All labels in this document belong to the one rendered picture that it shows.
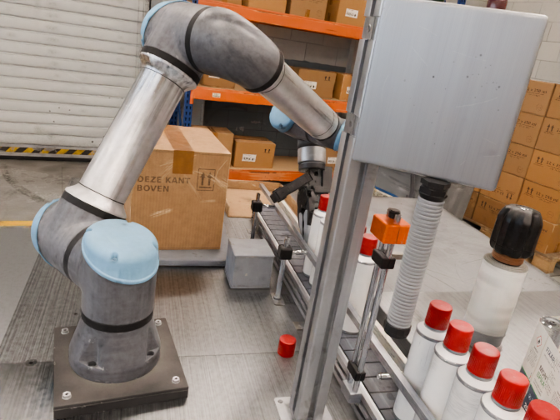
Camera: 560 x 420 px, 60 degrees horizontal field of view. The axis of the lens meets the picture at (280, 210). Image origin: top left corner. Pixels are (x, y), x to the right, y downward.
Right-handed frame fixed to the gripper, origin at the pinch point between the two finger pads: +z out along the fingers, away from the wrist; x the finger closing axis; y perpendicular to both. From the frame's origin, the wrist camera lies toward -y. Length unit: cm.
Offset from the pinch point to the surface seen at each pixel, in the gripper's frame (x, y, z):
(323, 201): -14.8, -0.8, -7.7
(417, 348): -53, -2, 21
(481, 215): 232, 250, -51
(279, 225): 22.6, 0.1, -6.8
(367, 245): -34.8, -0.4, 4.2
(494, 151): -74, -5, -3
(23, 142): 363, -140, -120
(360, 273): -32.6, -0.9, 9.5
